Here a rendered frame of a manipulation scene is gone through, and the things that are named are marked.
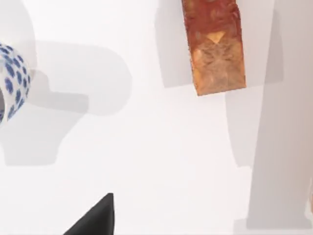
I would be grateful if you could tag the white cup with blue spots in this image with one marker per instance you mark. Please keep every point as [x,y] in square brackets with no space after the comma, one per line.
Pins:
[14,80]

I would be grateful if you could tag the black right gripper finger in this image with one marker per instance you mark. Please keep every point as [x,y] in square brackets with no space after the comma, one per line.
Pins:
[99,218]

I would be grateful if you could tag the brown bread loaf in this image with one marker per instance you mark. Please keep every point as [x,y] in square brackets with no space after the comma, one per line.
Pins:
[215,49]

